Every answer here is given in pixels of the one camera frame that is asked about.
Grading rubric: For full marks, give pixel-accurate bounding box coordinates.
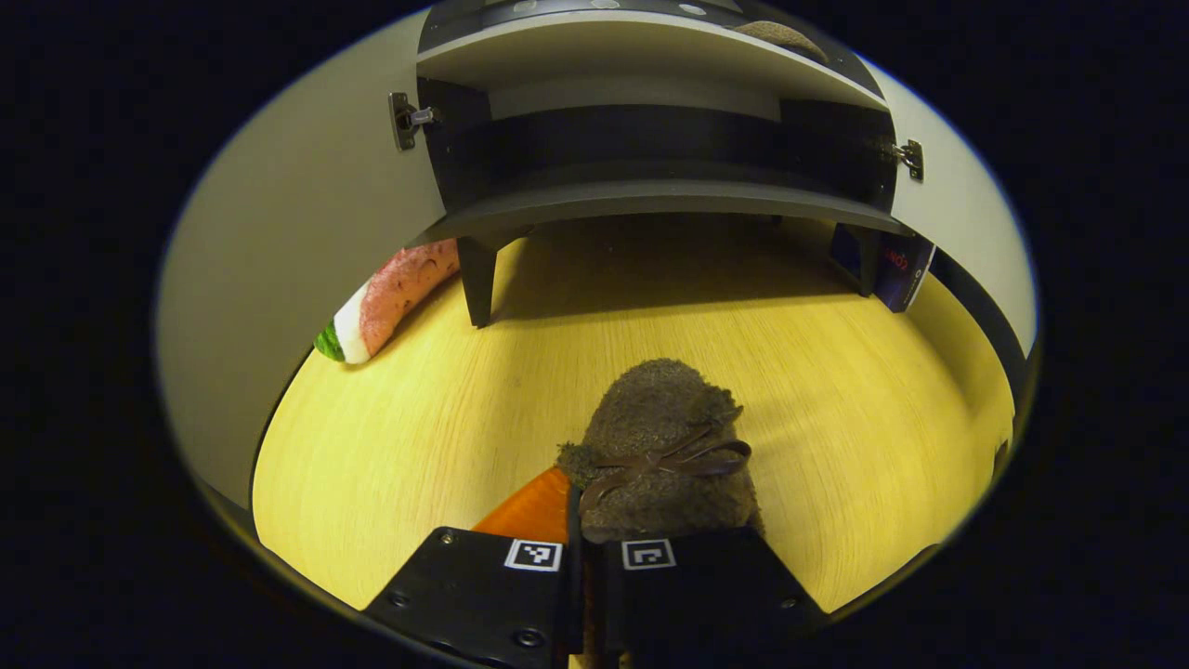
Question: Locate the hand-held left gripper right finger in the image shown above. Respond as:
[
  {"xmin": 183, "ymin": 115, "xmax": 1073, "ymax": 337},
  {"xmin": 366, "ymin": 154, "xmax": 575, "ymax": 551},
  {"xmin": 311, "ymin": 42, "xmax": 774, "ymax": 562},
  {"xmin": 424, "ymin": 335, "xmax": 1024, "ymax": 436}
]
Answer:
[{"xmin": 587, "ymin": 528, "xmax": 832, "ymax": 669}]

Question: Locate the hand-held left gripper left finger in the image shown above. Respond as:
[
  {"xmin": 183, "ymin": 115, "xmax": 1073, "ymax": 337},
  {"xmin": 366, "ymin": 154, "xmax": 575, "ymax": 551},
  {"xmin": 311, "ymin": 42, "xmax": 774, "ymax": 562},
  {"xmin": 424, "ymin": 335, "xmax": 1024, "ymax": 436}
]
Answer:
[{"xmin": 362, "ymin": 466, "xmax": 584, "ymax": 669}]

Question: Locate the brown fuzzy slipper shoe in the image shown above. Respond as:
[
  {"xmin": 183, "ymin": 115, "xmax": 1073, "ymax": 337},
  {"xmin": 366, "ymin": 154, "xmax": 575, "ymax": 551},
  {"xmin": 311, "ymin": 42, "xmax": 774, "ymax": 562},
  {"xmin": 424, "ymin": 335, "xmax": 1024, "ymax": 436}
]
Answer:
[
  {"xmin": 734, "ymin": 20, "xmax": 830, "ymax": 64},
  {"xmin": 555, "ymin": 359, "xmax": 764, "ymax": 544}
]

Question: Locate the grey shoe cabinet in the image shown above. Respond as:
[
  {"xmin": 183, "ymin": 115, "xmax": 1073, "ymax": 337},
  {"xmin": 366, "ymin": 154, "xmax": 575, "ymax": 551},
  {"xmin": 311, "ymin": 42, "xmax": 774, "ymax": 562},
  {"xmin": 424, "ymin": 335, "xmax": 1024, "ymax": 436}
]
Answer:
[{"xmin": 390, "ymin": 0, "xmax": 925, "ymax": 328}]

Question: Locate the watermelon slice plush toy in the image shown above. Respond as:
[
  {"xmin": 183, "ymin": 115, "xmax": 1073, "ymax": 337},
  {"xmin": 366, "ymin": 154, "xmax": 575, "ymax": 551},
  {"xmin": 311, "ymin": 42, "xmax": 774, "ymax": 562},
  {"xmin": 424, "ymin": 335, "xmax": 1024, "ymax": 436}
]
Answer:
[{"xmin": 314, "ymin": 239, "xmax": 463, "ymax": 365}]

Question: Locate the dark blue box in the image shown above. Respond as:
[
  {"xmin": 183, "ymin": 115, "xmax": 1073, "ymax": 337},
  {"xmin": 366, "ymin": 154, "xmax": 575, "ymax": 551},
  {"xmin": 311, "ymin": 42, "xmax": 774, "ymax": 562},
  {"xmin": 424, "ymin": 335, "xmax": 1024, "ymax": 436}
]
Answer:
[{"xmin": 830, "ymin": 223, "xmax": 936, "ymax": 313}]

